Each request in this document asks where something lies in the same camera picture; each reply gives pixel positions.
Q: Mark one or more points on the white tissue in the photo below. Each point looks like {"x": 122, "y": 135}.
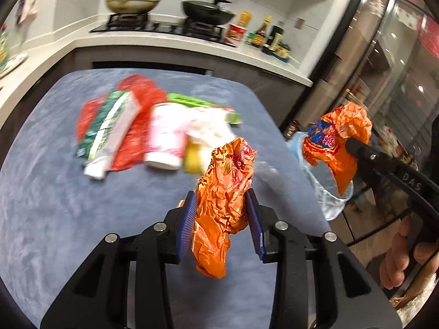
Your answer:
{"x": 211, "y": 126}

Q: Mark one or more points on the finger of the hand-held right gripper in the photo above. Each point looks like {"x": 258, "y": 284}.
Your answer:
{"x": 377, "y": 162}

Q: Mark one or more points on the yellow bottle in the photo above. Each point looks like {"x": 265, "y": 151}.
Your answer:
{"x": 244, "y": 20}

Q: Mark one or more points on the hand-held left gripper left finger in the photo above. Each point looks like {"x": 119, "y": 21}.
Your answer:
{"x": 187, "y": 228}

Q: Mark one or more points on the yellow packet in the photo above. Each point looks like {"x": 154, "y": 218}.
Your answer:
{"x": 195, "y": 157}

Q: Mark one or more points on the pink white paper cup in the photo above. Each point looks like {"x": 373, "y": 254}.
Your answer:
{"x": 166, "y": 133}

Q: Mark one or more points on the black gas stove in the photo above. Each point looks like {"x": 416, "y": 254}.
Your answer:
{"x": 161, "y": 27}

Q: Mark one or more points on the green dish soap bottle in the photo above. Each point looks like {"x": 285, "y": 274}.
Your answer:
{"x": 3, "y": 46}

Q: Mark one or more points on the trash bin with clear liner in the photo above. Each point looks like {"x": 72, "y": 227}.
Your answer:
{"x": 329, "y": 198}

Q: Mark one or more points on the hanging pink white cloth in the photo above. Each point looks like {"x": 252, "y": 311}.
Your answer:
{"x": 32, "y": 0}

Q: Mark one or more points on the bright green carton box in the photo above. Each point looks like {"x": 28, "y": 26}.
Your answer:
{"x": 192, "y": 101}

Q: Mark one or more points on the red plastic bag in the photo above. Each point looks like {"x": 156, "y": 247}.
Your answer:
{"x": 140, "y": 137}

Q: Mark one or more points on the beige wok with lid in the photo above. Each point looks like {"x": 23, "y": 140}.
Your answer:
{"x": 132, "y": 2}

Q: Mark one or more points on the red instant noodle cup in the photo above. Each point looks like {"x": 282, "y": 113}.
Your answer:
{"x": 236, "y": 36}

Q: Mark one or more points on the white kitchen counter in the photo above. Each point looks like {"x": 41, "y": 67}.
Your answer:
{"x": 82, "y": 43}

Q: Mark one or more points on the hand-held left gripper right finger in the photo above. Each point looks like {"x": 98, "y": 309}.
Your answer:
{"x": 254, "y": 219}

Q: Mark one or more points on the green white carton box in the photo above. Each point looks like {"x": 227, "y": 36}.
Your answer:
{"x": 109, "y": 126}

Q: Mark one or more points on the person's right hand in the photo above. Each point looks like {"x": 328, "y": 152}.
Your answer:
{"x": 394, "y": 260}

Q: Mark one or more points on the black wok with lid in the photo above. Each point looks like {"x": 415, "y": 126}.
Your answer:
{"x": 207, "y": 12}

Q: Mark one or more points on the orange blue print snack wrapper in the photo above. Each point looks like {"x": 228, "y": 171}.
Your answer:
{"x": 338, "y": 133}

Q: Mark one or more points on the blue grey table cloth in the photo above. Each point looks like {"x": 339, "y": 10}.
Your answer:
{"x": 51, "y": 212}

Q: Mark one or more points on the wall outlet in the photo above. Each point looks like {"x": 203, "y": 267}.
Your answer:
{"x": 300, "y": 24}

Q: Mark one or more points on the dark soy sauce bottle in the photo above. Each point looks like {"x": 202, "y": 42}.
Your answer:
{"x": 272, "y": 39}

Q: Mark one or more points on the small green jar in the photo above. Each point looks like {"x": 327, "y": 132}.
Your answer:
{"x": 251, "y": 38}

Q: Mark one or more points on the brown sauce bottle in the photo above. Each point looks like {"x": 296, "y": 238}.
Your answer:
{"x": 262, "y": 32}

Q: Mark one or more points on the glass sliding door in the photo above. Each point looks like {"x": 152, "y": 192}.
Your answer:
{"x": 394, "y": 58}

